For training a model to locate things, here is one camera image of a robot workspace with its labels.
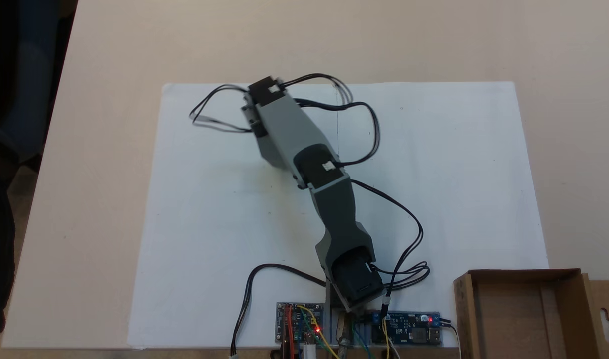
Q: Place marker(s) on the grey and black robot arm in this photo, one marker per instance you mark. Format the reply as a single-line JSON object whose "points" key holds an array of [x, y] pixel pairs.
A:
{"points": [[339, 214]]}

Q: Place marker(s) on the large white paper sheet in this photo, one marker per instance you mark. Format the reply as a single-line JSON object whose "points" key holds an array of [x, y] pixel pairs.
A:
{"points": [[210, 224]]}

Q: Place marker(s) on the circuit board with red LED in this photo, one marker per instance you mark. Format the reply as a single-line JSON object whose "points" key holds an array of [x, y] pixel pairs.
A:
{"points": [[280, 319]]}

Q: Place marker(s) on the metal clamp screw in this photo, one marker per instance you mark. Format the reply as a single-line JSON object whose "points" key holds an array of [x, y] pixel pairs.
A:
{"points": [[344, 334]]}

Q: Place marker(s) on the white USB plug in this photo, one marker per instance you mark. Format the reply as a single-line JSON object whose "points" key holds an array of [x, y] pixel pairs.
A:
{"points": [[310, 353]]}

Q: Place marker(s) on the blue circuit board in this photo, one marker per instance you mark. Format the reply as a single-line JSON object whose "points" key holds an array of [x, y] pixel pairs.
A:
{"points": [[409, 331]]}

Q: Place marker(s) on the brown cardboard box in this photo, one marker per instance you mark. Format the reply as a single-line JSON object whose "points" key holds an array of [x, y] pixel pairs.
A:
{"points": [[514, 319]]}

